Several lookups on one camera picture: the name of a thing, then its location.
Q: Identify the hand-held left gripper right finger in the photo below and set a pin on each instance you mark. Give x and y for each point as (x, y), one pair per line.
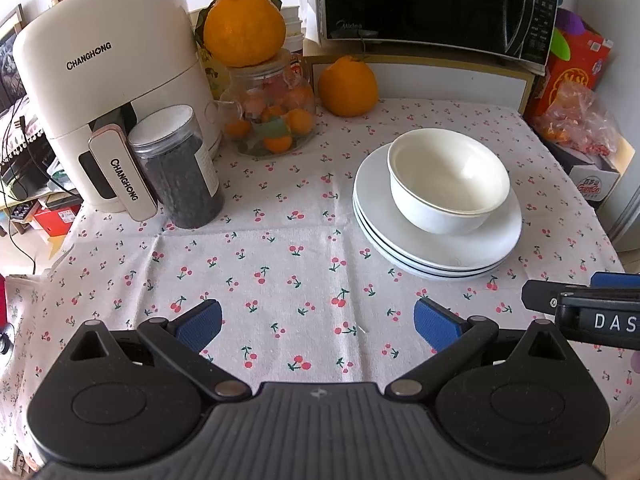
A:
(432, 322)

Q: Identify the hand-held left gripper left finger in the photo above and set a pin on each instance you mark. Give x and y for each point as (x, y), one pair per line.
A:
(205, 322)

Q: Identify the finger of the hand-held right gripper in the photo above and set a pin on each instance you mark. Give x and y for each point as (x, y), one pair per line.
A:
(617, 280)
(542, 295)

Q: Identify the white bowl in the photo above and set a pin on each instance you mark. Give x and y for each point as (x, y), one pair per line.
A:
(450, 170)
(435, 220)

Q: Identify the plain white plate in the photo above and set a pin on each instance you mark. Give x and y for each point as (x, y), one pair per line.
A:
(372, 195)

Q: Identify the white refrigerator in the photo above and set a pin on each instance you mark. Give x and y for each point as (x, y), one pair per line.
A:
(625, 210)

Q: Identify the white and dark cardboard box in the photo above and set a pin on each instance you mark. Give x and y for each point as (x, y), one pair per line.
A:
(595, 185)

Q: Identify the cherry print tablecloth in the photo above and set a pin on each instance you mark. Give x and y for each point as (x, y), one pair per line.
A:
(300, 240)

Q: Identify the clear jar with dark contents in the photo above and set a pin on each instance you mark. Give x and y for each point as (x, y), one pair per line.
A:
(185, 185)

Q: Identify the plastic bag of oranges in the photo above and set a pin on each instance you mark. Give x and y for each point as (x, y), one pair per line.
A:
(575, 115)

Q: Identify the flat red box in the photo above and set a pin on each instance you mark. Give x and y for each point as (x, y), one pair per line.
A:
(55, 220)

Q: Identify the floral table cover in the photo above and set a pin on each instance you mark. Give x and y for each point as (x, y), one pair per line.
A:
(20, 320)

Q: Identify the heap of small oranges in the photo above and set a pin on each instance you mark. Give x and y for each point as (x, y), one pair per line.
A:
(300, 120)

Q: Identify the red printed gift box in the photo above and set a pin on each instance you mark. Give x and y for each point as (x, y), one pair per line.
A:
(580, 55)

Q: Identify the black device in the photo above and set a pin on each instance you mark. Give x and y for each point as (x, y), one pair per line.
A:
(25, 180)

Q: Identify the white wood-trimmed cabinet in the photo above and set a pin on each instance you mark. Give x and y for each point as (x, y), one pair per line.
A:
(450, 80)

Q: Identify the green plastic item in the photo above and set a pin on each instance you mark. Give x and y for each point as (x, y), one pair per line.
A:
(560, 47)

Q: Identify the glass jar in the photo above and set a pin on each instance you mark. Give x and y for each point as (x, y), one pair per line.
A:
(250, 85)

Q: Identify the yellow printed packet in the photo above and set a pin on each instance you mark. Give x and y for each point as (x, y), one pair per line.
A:
(212, 72)

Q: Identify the cream air fryer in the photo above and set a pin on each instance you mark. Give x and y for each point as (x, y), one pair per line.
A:
(100, 85)

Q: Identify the purple plastic item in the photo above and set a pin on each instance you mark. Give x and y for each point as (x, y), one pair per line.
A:
(572, 22)

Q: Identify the red packet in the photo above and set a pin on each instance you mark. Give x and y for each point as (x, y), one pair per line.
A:
(297, 66)

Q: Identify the large orange with leaves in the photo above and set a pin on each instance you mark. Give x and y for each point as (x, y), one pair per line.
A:
(245, 30)

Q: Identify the stack of white containers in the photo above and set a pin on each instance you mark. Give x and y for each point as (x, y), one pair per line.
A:
(295, 25)

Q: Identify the framed picture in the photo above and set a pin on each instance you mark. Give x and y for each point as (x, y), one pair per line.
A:
(10, 70)

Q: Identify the black microwave oven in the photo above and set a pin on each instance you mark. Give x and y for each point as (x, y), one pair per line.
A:
(415, 0)

